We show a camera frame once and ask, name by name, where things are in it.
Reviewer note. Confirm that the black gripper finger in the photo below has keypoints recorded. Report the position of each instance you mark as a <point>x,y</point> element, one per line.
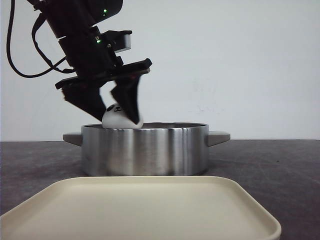
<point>125,93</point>
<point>85,97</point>

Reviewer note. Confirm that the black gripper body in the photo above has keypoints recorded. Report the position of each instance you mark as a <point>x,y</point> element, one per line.
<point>93,62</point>

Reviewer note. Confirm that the panda bun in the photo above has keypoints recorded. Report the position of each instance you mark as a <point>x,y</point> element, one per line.
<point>115,118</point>

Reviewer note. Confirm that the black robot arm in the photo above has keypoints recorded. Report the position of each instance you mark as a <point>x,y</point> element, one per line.
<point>75,17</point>

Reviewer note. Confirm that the stainless steel steamer pot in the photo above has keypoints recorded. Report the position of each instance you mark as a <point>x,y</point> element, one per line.
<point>156,149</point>

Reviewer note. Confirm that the beige square tray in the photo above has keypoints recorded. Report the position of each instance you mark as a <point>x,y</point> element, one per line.
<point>141,208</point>

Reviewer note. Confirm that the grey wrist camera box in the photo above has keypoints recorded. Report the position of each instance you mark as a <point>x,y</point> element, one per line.
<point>118,41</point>

